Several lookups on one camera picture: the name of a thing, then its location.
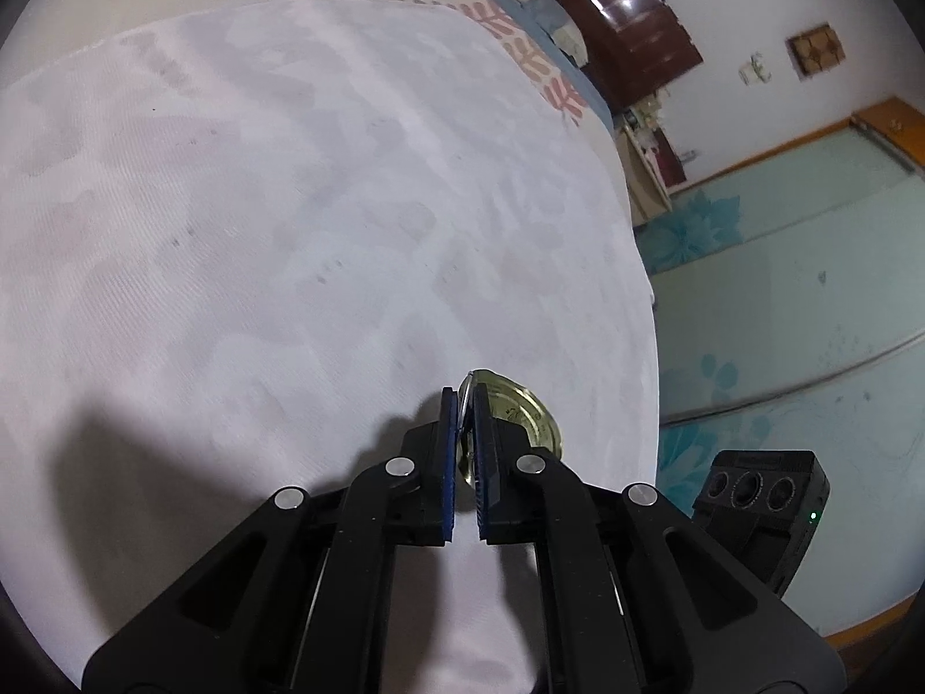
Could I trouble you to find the brown square wall decoration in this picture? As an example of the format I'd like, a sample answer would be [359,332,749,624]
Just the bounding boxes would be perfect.
[786,24,845,80]

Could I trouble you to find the white cloth on bed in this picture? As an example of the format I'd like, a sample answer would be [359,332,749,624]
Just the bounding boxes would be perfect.
[2,0,658,677]

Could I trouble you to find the white and blue pillow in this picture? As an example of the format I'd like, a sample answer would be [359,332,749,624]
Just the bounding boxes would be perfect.
[516,0,590,68]

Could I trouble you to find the round metal can lid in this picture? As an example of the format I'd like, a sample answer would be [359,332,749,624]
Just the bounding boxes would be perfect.
[456,368,563,489]

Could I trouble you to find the floral glass wardrobe door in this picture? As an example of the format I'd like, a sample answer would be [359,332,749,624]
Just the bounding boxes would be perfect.
[637,127,923,634]

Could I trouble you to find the cream bedside drawer cabinet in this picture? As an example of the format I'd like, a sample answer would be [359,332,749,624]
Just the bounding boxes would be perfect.
[615,93,687,227]

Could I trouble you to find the dark wooden headboard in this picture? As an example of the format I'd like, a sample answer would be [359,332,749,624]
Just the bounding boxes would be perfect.
[557,0,704,115]

